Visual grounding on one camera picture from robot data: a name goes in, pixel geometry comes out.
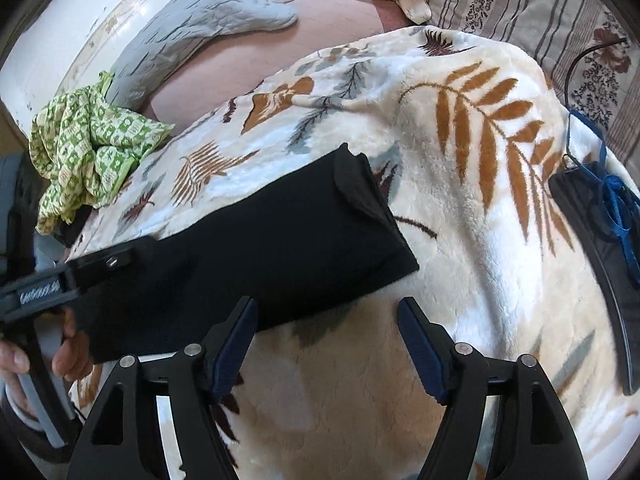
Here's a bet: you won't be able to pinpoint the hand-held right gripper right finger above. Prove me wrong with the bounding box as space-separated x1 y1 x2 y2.
397 296 594 480

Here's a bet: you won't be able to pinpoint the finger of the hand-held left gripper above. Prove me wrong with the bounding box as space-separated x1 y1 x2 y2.
64 247 140 288

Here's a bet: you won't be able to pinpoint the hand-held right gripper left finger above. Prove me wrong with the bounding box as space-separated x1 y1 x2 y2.
66 296 260 480

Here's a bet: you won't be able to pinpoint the black pants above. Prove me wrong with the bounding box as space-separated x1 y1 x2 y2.
64 143 420 365

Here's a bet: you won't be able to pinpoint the person's left hand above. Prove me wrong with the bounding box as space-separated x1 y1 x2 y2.
0 307 95 423

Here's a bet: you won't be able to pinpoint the cream leaf printed blanket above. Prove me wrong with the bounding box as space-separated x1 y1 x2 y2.
64 26 640 480

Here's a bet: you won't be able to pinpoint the green patterned cloth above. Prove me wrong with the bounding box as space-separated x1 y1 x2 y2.
28 70 176 237

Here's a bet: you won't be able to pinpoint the black flat bag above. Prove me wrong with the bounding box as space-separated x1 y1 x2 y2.
548 159 640 397

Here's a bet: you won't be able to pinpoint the grey quilted pillow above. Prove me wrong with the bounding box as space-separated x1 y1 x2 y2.
104 0 301 112

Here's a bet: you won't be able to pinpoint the pink bed sheet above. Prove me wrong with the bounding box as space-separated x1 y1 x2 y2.
149 0 403 127

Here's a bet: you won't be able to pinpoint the striped floral bedsheet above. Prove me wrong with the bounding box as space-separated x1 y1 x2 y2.
429 0 640 163

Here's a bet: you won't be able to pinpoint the blue cord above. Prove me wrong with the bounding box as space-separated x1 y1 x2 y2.
567 109 640 282

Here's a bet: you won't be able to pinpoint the black cable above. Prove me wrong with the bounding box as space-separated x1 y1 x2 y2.
562 36 629 111

